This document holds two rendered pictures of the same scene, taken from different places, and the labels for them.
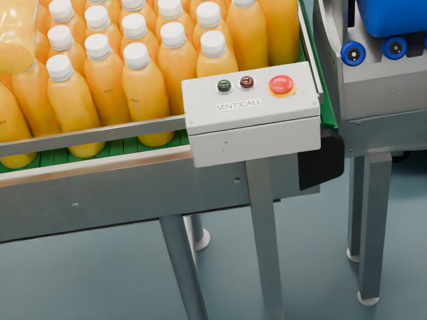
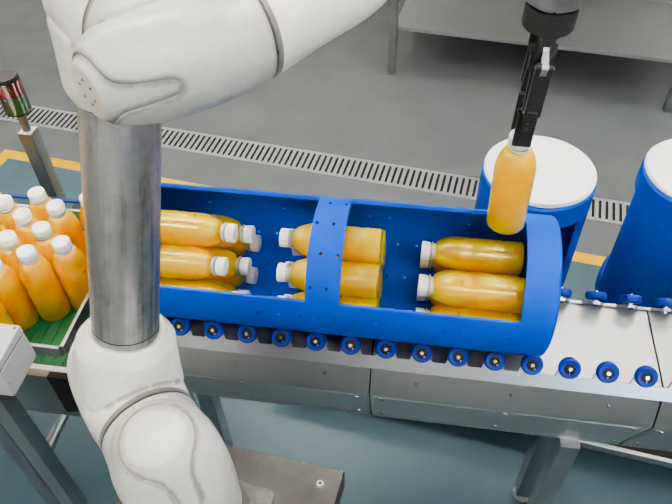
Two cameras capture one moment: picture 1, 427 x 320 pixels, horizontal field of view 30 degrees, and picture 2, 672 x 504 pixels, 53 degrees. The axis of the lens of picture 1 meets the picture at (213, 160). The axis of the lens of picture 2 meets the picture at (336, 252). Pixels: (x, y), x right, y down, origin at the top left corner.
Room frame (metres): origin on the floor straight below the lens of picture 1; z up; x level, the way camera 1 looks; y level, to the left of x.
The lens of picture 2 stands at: (0.16, -0.89, 2.14)
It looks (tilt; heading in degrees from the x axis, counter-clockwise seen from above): 47 degrees down; 8
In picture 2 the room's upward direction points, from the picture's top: 2 degrees counter-clockwise
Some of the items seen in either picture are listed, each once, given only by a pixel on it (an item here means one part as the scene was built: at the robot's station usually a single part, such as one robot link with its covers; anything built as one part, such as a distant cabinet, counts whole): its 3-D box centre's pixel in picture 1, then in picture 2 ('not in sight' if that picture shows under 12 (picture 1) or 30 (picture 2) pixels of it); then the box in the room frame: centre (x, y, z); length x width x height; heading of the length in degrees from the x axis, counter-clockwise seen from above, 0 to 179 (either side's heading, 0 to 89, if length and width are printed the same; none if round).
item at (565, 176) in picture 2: not in sight; (539, 169); (1.53, -1.23, 1.03); 0.28 x 0.28 x 0.01
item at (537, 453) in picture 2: not in sight; (540, 448); (1.15, -1.34, 0.31); 0.06 x 0.06 x 0.63; 88
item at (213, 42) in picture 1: (213, 42); not in sight; (0.96, -0.03, 1.10); 0.04 x 0.04 x 0.02
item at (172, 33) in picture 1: (172, 33); not in sight; (1.00, 0.03, 1.10); 0.04 x 0.04 x 0.02
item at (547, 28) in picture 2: not in sight; (546, 31); (1.10, -1.08, 1.64); 0.08 x 0.07 x 0.09; 178
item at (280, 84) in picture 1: (281, 84); not in sight; (0.83, -0.12, 1.11); 0.04 x 0.04 x 0.01
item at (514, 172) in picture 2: not in sight; (512, 184); (1.10, -1.08, 1.34); 0.07 x 0.07 x 0.19
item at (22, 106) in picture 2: not in sight; (15, 101); (1.49, 0.08, 1.18); 0.06 x 0.06 x 0.05
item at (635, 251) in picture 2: not in sight; (647, 288); (1.55, -1.63, 0.59); 0.28 x 0.28 x 0.88
